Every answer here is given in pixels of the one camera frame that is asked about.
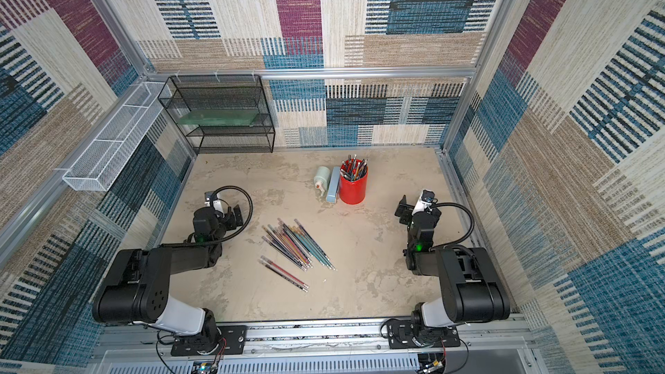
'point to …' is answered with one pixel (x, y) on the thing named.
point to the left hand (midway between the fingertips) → (226, 207)
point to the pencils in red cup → (351, 169)
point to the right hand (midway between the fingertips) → (419, 202)
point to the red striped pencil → (276, 266)
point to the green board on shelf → (218, 117)
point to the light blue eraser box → (333, 185)
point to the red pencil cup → (353, 192)
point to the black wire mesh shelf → (223, 92)
